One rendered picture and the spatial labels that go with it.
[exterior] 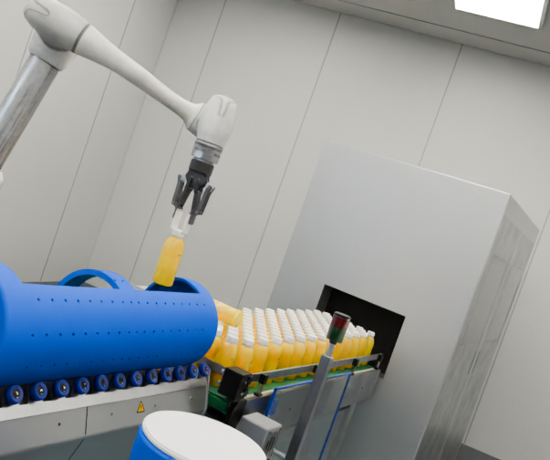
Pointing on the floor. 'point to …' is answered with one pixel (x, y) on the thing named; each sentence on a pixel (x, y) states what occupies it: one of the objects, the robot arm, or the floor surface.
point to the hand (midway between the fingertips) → (181, 222)
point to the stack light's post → (309, 407)
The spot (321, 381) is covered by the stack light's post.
